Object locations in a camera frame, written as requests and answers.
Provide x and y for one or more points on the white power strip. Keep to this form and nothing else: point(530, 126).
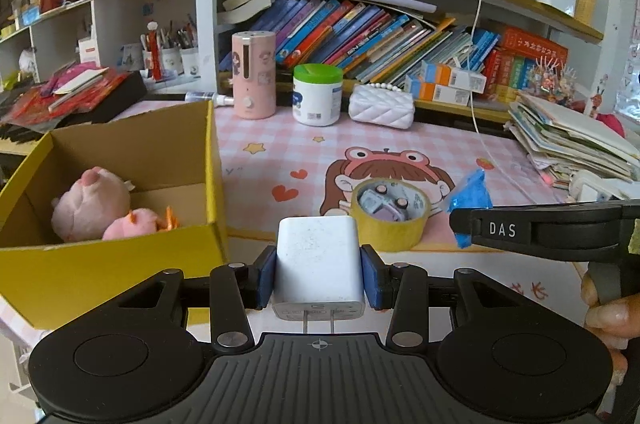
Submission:
point(600, 186)

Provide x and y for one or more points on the small pink plush toy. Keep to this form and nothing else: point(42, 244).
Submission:
point(132, 224)

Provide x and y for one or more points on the white notebook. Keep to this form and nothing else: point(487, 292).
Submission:
point(80, 79)

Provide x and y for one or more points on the white jar green lid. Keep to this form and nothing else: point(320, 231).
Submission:
point(317, 98)

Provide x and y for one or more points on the pink cylindrical humidifier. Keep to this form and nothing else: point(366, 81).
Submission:
point(252, 73)

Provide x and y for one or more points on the stack of papers and booklets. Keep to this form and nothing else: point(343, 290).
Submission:
point(565, 133)

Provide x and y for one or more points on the black electronic keyboard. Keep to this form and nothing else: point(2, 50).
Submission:
point(117, 103)

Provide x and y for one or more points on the pink checkered desk mat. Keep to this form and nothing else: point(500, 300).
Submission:
point(280, 153)

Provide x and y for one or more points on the small white red box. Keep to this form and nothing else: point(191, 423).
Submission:
point(87, 51)

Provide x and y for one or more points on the orange white medicine box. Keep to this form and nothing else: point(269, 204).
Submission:
point(455, 76)
point(435, 93)

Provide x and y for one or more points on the white printed pen cup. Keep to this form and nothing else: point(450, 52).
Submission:
point(150, 58)
point(172, 59)
point(191, 61)

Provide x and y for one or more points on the person's right hand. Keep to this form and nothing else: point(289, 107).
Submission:
point(607, 329)

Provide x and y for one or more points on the yellow tape roll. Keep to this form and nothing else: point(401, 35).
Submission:
point(387, 234)

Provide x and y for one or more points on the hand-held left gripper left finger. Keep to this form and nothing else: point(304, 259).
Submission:
point(266, 276)

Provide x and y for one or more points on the white desktop shelf unit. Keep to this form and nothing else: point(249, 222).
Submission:
point(115, 11)

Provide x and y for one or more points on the white quilted pearl purse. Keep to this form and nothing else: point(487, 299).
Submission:
point(382, 106)

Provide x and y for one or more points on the red boxed book set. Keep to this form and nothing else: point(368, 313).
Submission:
point(525, 58)

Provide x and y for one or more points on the blue plastic wrapper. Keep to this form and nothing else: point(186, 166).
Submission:
point(472, 194)

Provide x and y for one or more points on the small purple toy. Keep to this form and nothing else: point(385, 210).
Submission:
point(380, 206)

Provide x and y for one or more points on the white charger plug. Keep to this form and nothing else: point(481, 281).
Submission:
point(317, 259)

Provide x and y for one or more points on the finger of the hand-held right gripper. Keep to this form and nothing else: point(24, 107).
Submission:
point(462, 224)

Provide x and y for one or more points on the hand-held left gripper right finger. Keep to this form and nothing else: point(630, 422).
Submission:
point(371, 276)

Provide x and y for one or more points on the yellow cardboard box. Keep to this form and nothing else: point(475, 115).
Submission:
point(100, 274)

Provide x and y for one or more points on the leaning row of colourful books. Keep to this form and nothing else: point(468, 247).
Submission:
point(350, 33)

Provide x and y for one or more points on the large pink plush toy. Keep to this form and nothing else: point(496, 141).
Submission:
point(85, 204)

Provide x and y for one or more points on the small clear spray bottle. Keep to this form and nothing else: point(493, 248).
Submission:
point(205, 97)

